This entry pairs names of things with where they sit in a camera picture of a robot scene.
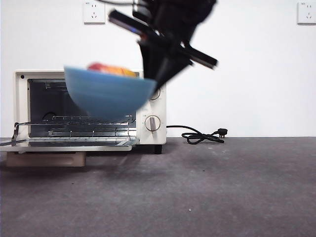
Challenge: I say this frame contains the red yellow apple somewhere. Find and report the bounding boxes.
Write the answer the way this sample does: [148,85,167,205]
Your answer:
[87,62,137,78]

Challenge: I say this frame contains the blue bowl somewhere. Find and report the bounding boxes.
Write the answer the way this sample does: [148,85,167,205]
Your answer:
[63,65,158,123]

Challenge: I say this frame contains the beige oven knob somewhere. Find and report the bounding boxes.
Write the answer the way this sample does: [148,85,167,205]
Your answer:
[149,85,161,101]
[144,115,162,134]

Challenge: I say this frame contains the cream Toshiba toaster oven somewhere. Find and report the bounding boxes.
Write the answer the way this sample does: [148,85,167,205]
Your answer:
[14,69,167,155]

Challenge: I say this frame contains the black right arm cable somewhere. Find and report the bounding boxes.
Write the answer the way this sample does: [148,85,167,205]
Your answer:
[97,0,139,6]

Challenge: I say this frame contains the black oven power cable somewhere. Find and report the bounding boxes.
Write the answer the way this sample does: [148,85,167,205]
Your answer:
[166,125,229,145]

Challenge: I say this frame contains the white wall socket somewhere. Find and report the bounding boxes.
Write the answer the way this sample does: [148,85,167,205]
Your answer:
[83,1,106,25]
[297,1,316,25]

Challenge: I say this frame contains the chrome wire oven rack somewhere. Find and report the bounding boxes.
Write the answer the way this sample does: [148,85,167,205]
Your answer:
[14,114,138,143]

